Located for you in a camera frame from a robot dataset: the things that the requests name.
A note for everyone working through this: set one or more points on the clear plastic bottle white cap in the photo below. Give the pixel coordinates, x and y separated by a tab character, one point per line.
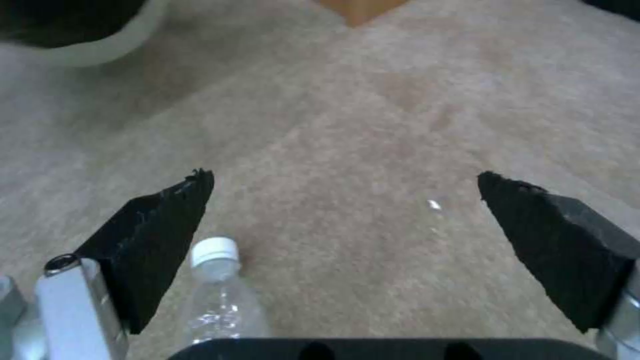
222	294

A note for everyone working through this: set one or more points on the orange wooden furniture corner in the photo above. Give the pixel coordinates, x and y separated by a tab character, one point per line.
361	11

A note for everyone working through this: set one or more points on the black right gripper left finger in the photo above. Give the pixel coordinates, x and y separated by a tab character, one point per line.
145	240

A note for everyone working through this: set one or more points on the white round trash bin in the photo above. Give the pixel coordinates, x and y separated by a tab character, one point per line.
75	32

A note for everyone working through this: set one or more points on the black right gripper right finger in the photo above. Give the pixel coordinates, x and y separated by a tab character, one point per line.
555	247

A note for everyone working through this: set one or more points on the small white paper scrap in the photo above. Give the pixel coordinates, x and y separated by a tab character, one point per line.
433	204

